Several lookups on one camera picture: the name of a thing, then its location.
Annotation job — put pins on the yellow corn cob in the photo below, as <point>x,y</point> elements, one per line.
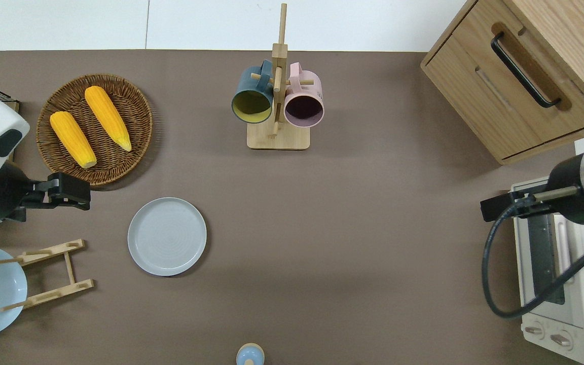
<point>107,116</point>
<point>72,139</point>

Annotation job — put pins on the wooden mug tree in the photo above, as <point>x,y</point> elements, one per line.
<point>278,137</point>

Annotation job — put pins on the wooden drawer cabinet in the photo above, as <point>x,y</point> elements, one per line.
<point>474,101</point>

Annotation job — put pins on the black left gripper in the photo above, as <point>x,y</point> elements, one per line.
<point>69,188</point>

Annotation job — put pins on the round wicker basket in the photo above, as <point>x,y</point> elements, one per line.
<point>135,116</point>

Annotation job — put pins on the gray round plate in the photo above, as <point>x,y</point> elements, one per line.
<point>167,236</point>

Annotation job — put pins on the small blue round container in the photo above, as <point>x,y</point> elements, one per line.
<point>250,356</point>

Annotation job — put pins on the wooden plate rack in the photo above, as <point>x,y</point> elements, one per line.
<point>59,248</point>

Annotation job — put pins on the dark teal mug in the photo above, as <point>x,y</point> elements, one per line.
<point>251,83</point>

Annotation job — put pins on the cream toaster knob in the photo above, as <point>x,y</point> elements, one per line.
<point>534,330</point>
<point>560,339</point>

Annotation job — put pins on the cream toaster oven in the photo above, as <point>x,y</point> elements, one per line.
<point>581,334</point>

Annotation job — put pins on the pink mug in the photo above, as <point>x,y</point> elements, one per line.
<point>308,88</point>

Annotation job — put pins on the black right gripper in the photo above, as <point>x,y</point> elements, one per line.
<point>497,208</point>

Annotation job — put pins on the brown table mat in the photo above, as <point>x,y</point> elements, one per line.
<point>348,228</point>

